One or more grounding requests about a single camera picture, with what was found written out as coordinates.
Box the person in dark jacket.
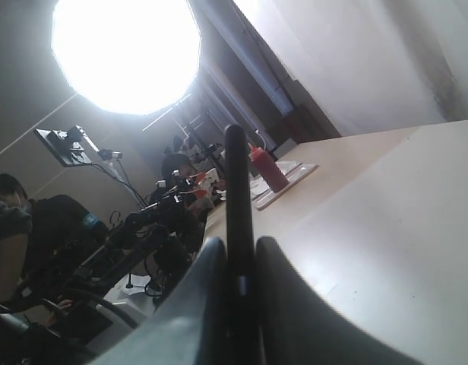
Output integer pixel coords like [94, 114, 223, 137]
[0, 173, 108, 302]

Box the black paintbrush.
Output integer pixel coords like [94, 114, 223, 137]
[225, 125, 260, 364]

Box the round studio softbox light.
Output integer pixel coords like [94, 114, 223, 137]
[51, 1, 201, 116]

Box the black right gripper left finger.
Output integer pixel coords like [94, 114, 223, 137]
[92, 238, 227, 365]

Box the red squeeze bottle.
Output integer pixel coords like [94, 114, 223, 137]
[248, 144, 289, 193]

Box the black monitor on stand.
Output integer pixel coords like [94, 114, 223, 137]
[33, 125, 100, 167]

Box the white tray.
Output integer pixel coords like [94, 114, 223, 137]
[248, 161, 319, 211]

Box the person with dark hair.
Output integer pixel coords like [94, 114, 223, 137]
[149, 153, 213, 253]

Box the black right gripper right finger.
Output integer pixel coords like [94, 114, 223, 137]
[256, 236, 418, 364]

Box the white backdrop cloth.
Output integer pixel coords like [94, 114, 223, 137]
[237, 1, 468, 135]

